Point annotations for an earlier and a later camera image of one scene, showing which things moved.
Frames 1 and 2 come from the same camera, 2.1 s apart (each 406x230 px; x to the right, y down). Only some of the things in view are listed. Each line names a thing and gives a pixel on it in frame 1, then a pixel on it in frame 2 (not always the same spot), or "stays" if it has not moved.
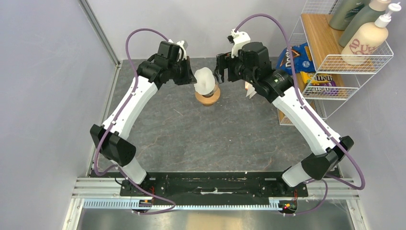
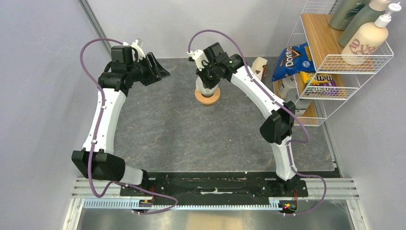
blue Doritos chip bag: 302,59 stays
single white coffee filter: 206,82 stays
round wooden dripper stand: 208,101 stays
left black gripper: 189,77 -> 156,73
